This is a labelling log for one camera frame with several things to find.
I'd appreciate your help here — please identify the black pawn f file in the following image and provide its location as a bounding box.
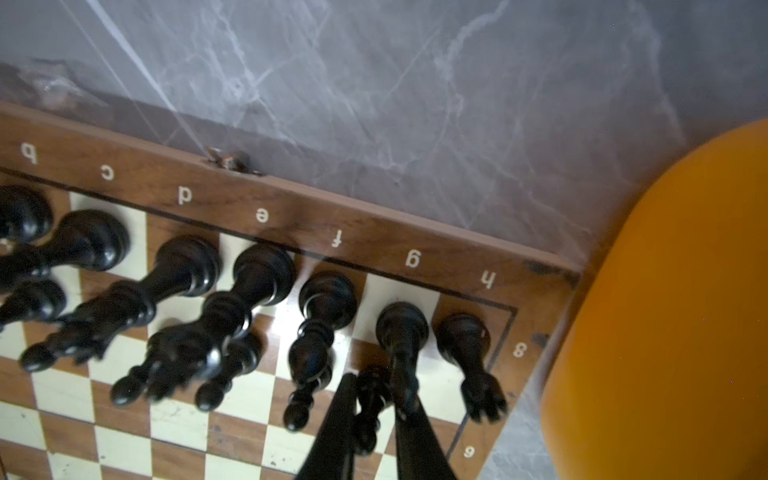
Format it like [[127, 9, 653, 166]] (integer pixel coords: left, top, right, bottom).
[[283, 366, 332, 432]]

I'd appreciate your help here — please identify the wooden chess board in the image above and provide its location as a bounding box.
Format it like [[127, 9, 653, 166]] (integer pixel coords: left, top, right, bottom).
[[1, 104, 580, 479]]

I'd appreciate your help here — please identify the black king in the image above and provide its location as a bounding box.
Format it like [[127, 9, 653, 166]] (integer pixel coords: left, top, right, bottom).
[[110, 243, 296, 406]]

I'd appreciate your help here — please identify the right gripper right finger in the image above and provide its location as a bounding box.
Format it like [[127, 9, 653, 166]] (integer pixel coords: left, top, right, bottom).
[[395, 403, 457, 480]]

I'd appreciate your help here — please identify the black pawn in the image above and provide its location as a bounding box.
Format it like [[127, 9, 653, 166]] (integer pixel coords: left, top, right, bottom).
[[1, 280, 67, 330], [352, 364, 393, 457], [195, 332, 264, 412]]

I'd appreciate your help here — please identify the black queen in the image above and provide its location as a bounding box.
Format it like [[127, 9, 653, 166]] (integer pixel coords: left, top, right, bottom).
[[19, 235, 222, 373]]

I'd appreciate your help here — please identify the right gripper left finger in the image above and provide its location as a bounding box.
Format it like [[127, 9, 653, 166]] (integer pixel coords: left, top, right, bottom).
[[295, 373, 357, 480]]

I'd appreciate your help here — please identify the black bishop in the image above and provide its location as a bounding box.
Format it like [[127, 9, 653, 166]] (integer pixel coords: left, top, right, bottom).
[[288, 271, 358, 386], [1, 210, 131, 294]]

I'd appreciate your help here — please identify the black knight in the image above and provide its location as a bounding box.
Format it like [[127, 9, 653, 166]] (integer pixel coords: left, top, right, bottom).
[[1, 185, 54, 243], [375, 302, 429, 419]]

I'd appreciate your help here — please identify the yellow tray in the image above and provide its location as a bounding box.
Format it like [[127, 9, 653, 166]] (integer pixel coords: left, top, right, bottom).
[[541, 120, 767, 479]]

